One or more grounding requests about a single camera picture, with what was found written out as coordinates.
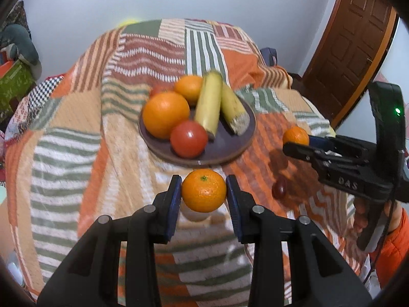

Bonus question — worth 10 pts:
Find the checkered cloth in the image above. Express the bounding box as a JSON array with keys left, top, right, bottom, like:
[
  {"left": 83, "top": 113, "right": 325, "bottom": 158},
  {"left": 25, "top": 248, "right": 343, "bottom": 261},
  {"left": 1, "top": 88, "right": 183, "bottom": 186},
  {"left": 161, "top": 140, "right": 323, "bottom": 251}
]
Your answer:
[{"left": 27, "top": 76, "right": 64, "bottom": 103}]

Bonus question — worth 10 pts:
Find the purple round plate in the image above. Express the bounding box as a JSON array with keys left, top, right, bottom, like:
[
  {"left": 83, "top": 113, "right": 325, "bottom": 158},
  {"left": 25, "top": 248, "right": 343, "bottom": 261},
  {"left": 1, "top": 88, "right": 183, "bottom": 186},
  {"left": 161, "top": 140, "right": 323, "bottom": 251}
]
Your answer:
[{"left": 138, "top": 94, "right": 257, "bottom": 167}]

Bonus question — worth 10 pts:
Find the person's right forearm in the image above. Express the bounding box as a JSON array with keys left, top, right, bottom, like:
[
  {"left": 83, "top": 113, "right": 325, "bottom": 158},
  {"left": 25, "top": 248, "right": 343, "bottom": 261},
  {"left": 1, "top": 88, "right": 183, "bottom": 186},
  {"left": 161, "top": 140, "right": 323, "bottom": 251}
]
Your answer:
[{"left": 367, "top": 203, "right": 409, "bottom": 290}]

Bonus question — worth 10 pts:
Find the green box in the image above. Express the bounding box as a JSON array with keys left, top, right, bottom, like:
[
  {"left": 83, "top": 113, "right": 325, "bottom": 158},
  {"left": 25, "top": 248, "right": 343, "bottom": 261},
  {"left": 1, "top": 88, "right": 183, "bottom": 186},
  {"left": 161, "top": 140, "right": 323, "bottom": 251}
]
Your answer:
[{"left": 0, "top": 61, "right": 36, "bottom": 116}]

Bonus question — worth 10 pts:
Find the striped patchwork blanket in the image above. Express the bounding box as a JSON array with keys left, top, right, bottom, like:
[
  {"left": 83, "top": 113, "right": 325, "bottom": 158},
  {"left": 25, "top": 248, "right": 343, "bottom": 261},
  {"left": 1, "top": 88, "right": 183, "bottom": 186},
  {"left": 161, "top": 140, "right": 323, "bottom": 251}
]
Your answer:
[{"left": 5, "top": 18, "right": 371, "bottom": 307}]

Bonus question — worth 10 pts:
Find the grey bag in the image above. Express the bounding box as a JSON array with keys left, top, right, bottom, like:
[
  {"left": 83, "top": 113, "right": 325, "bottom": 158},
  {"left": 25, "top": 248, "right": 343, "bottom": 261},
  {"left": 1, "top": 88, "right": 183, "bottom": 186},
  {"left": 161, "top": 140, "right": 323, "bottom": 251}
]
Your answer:
[{"left": 260, "top": 47, "right": 278, "bottom": 68}]

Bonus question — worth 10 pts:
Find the brown wooden door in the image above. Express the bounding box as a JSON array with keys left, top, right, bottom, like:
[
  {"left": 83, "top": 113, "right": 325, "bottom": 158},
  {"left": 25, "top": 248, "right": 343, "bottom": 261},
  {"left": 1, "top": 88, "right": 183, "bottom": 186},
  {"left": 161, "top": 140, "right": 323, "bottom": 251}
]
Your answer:
[
  {"left": 300, "top": 0, "right": 400, "bottom": 128},
  {"left": 302, "top": 0, "right": 397, "bottom": 125}
]

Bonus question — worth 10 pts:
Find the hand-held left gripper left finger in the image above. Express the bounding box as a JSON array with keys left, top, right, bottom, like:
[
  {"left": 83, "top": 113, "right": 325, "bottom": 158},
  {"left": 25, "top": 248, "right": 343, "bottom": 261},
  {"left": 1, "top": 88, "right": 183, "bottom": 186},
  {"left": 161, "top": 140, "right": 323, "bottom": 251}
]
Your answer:
[{"left": 37, "top": 174, "right": 183, "bottom": 307}]

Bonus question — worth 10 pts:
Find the small dark red fruit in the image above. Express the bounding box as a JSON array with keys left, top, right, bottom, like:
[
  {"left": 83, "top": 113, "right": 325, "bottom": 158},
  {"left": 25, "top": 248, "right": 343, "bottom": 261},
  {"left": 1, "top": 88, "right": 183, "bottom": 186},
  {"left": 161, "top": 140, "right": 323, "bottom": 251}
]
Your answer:
[{"left": 271, "top": 177, "right": 287, "bottom": 199}]

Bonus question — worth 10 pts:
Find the small mandarin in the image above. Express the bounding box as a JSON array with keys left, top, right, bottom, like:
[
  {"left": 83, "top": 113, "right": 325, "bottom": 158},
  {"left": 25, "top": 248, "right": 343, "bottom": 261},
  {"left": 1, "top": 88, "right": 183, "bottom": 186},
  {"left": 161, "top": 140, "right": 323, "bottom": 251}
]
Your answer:
[
  {"left": 181, "top": 168, "right": 227, "bottom": 213},
  {"left": 282, "top": 126, "right": 310, "bottom": 146}
]

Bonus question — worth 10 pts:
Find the red tomato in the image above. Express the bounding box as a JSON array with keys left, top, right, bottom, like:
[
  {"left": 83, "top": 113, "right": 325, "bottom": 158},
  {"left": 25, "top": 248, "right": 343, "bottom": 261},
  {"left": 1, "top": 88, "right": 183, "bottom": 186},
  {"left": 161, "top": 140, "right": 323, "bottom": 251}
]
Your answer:
[{"left": 170, "top": 120, "right": 208, "bottom": 158}]

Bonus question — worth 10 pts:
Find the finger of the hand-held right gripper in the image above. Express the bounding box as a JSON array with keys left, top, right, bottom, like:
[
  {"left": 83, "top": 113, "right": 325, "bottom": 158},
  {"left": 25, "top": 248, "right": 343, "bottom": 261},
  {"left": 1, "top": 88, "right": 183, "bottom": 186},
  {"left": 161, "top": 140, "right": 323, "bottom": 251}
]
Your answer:
[
  {"left": 283, "top": 141, "right": 339, "bottom": 170},
  {"left": 308, "top": 135, "right": 347, "bottom": 151}
]

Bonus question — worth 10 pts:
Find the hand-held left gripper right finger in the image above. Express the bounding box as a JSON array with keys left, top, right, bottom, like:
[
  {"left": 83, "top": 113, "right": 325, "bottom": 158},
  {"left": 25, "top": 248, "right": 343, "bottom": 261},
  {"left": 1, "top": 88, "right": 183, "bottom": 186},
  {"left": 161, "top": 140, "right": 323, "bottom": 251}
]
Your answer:
[{"left": 225, "top": 174, "right": 374, "bottom": 307}]

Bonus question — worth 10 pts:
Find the patterned pillow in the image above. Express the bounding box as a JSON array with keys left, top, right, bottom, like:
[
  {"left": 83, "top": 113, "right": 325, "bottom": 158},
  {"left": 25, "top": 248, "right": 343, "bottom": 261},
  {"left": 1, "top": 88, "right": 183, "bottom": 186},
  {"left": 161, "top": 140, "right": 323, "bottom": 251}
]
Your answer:
[{"left": 0, "top": 0, "right": 32, "bottom": 39}]

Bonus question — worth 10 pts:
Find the large orange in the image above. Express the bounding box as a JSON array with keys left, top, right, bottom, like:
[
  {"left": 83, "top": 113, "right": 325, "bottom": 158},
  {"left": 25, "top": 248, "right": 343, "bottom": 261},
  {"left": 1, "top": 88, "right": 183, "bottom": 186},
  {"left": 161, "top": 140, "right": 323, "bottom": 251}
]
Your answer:
[
  {"left": 174, "top": 75, "right": 204, "bottom": 106},
  {"left": 142, "top": 91, "right": 190, "bottom": 140}
]

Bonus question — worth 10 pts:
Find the person's right hand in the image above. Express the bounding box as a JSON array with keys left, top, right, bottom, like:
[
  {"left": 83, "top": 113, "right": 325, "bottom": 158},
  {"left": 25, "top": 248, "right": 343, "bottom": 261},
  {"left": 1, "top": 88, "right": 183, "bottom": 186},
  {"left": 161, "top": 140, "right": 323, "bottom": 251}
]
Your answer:
[{"left": 352, "top": 198, "right": 371, "bottom": 240}]

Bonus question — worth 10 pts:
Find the yellow banana with rough end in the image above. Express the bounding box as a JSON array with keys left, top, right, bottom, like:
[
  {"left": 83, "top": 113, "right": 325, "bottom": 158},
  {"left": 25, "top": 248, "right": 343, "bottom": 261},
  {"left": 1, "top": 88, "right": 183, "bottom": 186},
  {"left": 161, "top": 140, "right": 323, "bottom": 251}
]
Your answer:
[{"left": 220, "top": 83, "right": 250, "bottom": 135}]

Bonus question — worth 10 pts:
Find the grey plush toy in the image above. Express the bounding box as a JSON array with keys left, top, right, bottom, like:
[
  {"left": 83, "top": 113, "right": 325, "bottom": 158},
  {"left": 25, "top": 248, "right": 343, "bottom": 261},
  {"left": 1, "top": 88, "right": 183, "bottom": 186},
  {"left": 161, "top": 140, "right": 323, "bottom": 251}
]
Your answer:
[{"left": 0, "top": 24, "right": 42, "bottom": 71}]

